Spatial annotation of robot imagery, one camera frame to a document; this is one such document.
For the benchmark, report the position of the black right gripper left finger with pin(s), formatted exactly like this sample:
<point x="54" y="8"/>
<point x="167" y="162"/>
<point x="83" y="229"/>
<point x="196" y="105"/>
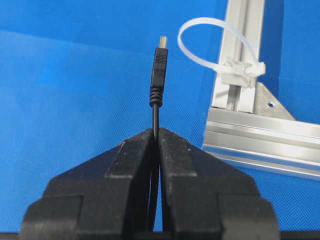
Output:
<point x="104" y="198"/>

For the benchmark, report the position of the aluminium extrusion frame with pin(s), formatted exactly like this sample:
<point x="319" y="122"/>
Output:
<point x="251" y="128"/>

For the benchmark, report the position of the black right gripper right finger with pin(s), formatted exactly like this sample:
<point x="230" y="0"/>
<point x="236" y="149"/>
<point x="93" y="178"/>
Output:
<point x="209" y="199"/>

